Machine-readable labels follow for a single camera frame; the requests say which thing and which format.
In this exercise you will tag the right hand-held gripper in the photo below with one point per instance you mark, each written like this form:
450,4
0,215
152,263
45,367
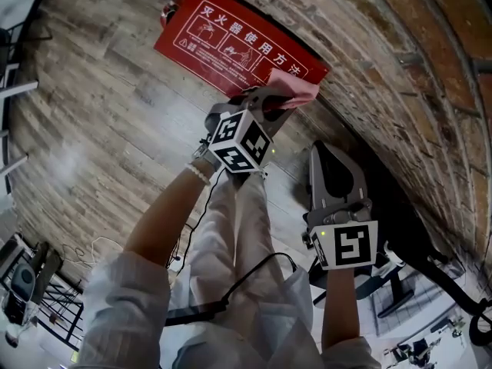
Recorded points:
351,244

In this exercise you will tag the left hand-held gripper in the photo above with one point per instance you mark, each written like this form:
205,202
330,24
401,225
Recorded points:
240,144

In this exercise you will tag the pink cloth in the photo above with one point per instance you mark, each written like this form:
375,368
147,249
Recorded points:
292,87

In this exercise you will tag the red fire extinguisher box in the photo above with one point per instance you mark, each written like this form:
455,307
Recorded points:
230,40

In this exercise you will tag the person's right forearm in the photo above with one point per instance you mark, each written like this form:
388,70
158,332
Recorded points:
340,310

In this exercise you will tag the person's left forearm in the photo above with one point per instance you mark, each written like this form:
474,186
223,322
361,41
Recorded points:
165,221

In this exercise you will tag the person's left hand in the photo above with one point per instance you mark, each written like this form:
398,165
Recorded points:
207,156

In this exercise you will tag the person's light trousers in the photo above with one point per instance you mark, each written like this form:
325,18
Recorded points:
238,229

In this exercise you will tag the white checked box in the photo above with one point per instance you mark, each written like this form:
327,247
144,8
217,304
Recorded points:
423,298

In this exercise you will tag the person's light shirt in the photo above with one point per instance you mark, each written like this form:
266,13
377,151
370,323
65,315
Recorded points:
123,310

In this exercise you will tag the white desk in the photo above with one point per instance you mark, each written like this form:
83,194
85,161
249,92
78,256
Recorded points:
17,88

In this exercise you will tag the olive green bag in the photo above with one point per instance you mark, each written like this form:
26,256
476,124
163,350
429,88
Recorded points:
48,260

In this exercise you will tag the black metal rack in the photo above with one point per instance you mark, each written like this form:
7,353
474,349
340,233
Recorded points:
63,313

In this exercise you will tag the round white fan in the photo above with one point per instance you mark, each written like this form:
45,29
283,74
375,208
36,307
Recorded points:
23,281

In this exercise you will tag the small white camera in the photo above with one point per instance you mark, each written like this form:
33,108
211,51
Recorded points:
390,261

